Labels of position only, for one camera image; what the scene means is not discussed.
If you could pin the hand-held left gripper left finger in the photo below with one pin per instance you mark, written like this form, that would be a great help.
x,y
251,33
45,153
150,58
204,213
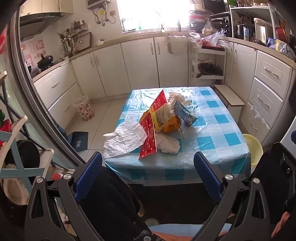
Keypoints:
x,y
89,177

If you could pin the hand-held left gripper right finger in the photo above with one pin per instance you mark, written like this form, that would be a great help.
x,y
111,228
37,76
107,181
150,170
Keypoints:
x,y
208,178

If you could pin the yellow plastic basin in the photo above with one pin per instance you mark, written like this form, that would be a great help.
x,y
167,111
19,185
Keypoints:
x,y
253,148

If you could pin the white paper sheet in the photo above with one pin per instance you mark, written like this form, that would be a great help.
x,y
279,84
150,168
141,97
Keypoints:
x,y
124,141

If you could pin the white tissue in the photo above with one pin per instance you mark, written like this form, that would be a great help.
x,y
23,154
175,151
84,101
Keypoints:
x,y
168,143

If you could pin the orange plastic bag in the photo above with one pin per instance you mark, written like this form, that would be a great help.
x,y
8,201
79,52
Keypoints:
x,y
171,125

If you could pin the blue white snack packet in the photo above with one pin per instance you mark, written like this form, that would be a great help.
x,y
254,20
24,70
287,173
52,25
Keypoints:
x,y
185,114

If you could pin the red printed wrapper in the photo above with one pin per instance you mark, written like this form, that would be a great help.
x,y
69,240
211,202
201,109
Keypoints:
x,y
148,139

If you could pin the red and yellow snack bag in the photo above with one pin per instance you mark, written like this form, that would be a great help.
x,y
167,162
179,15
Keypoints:
x,y
159,109

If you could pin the table with blue checked cloth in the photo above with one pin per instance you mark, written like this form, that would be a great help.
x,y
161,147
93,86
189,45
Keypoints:
x,y
208,139

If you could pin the white drawer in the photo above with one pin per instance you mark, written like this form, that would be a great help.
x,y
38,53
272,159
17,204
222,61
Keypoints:
x,y
252,125
266,98
272,69

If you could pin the floral waste basket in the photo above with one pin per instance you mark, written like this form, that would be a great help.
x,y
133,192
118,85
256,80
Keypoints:
x,y
84,110

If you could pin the clear bag on drawer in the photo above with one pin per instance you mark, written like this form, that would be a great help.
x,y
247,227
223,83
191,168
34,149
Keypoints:
x,y
257,113

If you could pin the clear plastic wrap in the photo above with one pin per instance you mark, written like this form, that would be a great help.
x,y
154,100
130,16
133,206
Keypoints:
x,y
190,102

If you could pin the teal and white rack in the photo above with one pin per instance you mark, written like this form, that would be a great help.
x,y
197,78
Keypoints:
x,y
13,136

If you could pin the white wooden stool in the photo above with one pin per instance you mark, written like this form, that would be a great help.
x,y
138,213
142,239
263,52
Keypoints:
x,y
229,95

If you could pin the black pan with lid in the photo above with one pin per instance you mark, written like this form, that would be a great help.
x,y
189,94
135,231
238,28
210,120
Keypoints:
x,y
210,69

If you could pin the white shelf rack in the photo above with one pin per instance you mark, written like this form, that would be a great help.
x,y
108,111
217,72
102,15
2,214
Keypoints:
x,y
222,58

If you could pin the black cooking pot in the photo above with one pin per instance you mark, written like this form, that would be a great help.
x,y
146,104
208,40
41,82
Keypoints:
x,y
45,62

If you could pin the white kitchen cabinets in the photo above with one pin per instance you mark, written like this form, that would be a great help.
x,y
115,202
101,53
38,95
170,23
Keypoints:
x,y
138,62

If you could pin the kitchen utensil rack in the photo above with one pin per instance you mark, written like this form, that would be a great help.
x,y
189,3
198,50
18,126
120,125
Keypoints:
x,y
74,41

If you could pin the white red-print plastic bag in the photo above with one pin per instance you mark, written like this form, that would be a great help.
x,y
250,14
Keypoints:
x,y
196,40

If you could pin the clear plastic bag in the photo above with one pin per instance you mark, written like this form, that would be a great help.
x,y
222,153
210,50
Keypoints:
x,y
214,38

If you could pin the bag of food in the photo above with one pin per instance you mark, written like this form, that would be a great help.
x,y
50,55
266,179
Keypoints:
x,y
208,27

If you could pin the white kettle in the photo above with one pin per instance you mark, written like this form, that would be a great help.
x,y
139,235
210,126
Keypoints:
x,y
259,29

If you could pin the black countertop appliance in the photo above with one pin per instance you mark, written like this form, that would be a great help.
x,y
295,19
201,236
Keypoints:
x,y
219,24

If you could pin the stack of red pots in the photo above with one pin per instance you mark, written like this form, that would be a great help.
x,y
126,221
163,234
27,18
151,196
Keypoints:
x,y
197,19

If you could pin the metal faucet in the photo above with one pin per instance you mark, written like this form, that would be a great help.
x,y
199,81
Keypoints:
x,y
163,25

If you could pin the range hood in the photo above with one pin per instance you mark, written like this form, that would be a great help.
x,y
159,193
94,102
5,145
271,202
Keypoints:
x,y
39,20

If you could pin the white storage shelf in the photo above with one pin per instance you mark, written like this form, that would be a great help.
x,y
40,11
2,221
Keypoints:
x,y
248,10

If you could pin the window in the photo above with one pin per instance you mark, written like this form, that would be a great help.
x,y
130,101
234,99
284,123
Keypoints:
x,y
152,14

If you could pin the grey sliding door frame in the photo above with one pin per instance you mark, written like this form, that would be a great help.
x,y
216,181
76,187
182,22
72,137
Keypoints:
x,y
30,92

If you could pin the pink wall stickers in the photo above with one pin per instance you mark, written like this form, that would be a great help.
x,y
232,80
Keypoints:
x,y
32,51

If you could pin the wall water heater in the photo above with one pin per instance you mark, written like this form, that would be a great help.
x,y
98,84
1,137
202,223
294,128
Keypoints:
x,y
98,3

